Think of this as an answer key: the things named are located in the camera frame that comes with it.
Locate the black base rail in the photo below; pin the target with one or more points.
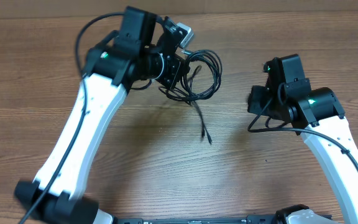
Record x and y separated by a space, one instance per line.
296 214

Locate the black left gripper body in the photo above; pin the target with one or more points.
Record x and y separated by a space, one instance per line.
171 71

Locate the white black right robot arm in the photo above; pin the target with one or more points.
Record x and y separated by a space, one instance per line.
315 115

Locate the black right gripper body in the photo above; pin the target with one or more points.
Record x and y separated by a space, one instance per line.
259 98

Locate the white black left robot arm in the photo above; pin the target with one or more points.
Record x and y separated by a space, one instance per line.
144 48

